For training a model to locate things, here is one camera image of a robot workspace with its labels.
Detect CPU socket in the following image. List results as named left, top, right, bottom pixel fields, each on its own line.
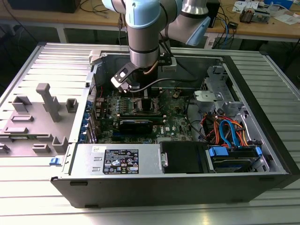
left=131, top=97, right=162, bottom=115

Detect green RAM stick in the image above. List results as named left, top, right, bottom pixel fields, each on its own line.
left=119, top=113, right=164, bottom=119

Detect black graphics card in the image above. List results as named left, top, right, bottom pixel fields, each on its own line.
left=118, top=119, right=154, bottom=135

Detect green motherboard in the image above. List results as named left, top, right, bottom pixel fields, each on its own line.
left=93, top=88, right=195, bottom=145

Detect tall black box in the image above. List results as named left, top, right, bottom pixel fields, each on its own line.
left=207, top=0, right=221, bottom=29

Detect silver power supply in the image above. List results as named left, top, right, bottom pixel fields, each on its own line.
left=69, top=143, right=162, bottom=176

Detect hard disk in blue carrier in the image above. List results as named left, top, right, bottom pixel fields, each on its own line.
left=205, top=145, right=263, bottom=174

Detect grey parts rack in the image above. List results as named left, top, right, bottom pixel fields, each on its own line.
left=0, top=83, right=79, bottom=158

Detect black PC case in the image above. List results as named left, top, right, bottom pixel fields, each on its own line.
left=50, top=48, right=300, bottom=209

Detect copper coil device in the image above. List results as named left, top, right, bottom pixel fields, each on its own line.
left=239, top=6, right=255, bottom=24

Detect wooden desk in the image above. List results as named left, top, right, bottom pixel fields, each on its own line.
left=0, top=0, right=300, bottom=51

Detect wide black box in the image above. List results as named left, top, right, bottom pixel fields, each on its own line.
left=8, top=0, right=78, bottom=14

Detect grey electronics device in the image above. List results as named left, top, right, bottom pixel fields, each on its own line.
left=254, top=8, right=271, bottom=24

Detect white papers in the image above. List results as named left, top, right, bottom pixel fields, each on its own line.
left=273, top=13, right=300, bottom=26

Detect grey camera cable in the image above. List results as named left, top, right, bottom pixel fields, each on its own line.
left=130, top=78, right=200, bottom=92

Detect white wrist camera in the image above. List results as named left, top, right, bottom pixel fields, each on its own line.
left=110, top=61, right=141, bottom=94

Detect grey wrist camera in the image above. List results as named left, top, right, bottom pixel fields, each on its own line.
left=160, top=53, right=178, bottom=73

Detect thin red wire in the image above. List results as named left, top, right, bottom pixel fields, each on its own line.
left=95, top=83, right=104, bottom=99

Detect silver metal drive bracket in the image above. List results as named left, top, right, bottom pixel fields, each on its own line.
left=193, top=65, right=246, bottom=118

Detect blue SATA cable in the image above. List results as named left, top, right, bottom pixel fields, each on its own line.
left=219, top=119, right=239, bottom=148

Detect orange wire bundle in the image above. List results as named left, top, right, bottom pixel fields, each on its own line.
left=201, top=114, right=253, bottom=147

